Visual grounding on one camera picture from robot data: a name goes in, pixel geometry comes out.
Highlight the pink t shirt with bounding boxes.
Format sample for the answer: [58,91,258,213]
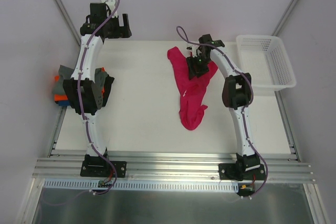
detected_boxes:
[167,47,218,131]

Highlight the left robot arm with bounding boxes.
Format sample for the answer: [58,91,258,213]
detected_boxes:
[62,0,132,178]

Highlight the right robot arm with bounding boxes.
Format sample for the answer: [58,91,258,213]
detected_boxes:
[186,34,261,181]

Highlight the black folded t shirt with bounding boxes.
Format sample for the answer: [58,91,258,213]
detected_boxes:
[97,72,114,107]

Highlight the white plastic basket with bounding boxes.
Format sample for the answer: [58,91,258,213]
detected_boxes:
[236,35,297,95]

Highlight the orange folded t shirt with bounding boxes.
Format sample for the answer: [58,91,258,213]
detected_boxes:
[52,65,108,103]

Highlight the blue folded t shirt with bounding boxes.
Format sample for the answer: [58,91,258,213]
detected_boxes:
[57,100,70,106]

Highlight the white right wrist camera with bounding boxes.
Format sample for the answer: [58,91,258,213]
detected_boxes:
[186,43,202,58]

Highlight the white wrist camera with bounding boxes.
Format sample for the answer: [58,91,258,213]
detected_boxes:
[186,43,202,58]
[100,0,117,17]

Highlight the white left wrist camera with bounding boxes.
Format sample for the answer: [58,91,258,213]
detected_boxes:
[100,0,117,17]

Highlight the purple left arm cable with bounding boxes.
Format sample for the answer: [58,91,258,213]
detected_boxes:
[41,0,123,206]

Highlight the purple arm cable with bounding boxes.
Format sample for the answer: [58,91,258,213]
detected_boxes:
[175,26,268,201]
[41,0,123,206]

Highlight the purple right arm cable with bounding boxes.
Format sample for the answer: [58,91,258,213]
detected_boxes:
[175,26,268,201]

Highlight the aluminium mounting rail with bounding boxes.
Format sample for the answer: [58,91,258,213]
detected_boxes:
[33,150,317,184]

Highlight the white slotted cable duct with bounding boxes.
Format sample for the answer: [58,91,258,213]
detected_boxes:
[43,178,238,193]

